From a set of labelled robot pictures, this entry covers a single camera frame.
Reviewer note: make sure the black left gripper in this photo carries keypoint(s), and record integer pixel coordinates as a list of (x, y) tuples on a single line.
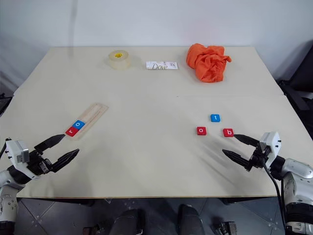
[(39, 164)]

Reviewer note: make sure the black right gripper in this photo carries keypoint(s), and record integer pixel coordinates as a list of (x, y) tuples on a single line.
[(258, 159)]

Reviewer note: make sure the red letter b tile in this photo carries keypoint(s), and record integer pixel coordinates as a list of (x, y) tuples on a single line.
[(228, 133)]

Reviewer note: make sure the blue tile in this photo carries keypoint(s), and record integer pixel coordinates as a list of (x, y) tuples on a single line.
[(78, 124)]

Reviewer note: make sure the red letter o tile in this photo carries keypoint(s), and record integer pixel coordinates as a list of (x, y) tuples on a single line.
[(201, 131)]

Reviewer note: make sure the row of letter blocks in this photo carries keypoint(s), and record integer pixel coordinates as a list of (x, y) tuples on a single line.
[(94, 113)]

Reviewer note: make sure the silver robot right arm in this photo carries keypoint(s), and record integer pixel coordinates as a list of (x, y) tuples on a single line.
[(297, 176)]

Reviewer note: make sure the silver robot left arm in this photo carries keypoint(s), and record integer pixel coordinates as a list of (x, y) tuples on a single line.
[(7, 181)]

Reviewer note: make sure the blue letter t block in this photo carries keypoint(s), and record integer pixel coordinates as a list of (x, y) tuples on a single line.
[(215, 118)]

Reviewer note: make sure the dark object beside table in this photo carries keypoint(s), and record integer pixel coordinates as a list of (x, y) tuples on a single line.
[(4, 102)]

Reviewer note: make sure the brown metal floor fixture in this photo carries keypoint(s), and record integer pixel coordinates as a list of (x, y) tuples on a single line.
[(225, 227)]

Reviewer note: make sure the dark rounded shape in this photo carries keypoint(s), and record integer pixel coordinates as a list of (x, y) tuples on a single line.
[(190, 220)]

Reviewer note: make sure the crumpled orange cloth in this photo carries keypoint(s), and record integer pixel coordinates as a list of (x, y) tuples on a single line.
[(206, 63)]

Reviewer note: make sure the clear tape roll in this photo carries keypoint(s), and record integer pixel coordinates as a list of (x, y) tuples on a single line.
[(119, 61)]

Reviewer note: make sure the white Dove soap packet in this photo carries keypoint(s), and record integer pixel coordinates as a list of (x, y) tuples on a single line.
[(161, 66)]

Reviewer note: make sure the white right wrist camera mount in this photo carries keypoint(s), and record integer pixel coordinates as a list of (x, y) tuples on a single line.
[(269, 140)]

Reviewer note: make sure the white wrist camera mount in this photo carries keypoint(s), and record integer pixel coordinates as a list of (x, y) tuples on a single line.
[(15, 149), (269, 140)]

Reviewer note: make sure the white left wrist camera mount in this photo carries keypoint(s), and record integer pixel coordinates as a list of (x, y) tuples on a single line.
[(15, 149)]

